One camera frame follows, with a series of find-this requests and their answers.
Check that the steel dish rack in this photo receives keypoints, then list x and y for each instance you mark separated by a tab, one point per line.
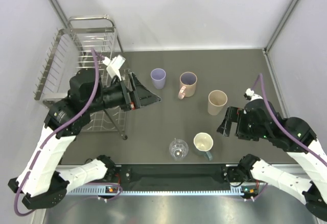
84	65

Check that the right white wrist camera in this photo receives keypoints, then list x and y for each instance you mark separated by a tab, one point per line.
249	93

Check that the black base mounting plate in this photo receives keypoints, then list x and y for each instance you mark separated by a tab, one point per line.
162	177

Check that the lavender plastic cup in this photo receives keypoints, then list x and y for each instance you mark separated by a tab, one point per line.
158	77

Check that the aluminium frame post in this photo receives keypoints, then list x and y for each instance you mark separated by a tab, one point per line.
291	6
59	12

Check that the right aluminium frame post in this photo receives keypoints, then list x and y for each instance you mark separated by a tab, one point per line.
291	6

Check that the teal ceramic mug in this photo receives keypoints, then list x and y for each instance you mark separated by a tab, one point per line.
203	143

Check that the left aluminium frame post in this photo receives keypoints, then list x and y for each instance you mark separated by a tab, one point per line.
59	12

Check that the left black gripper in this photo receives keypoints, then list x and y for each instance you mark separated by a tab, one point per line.
133	100

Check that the clear glass cup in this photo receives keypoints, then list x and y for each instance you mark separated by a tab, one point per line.
178	149

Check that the grey slotted cable duct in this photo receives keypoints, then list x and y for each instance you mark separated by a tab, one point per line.
109	190

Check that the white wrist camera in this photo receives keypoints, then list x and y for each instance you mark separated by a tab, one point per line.
249	93
113	66

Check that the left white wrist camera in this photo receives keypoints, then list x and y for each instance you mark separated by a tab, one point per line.
113	66

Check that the beige plastic cup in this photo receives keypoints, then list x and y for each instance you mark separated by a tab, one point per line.
217	99

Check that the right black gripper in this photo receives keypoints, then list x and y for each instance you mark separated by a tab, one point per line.
234	114

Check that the pink mug lavender inside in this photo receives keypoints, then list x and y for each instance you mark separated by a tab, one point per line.
188	82

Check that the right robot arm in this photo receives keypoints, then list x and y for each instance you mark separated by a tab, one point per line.
303	178

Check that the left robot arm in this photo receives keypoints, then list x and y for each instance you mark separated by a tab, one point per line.
41	184

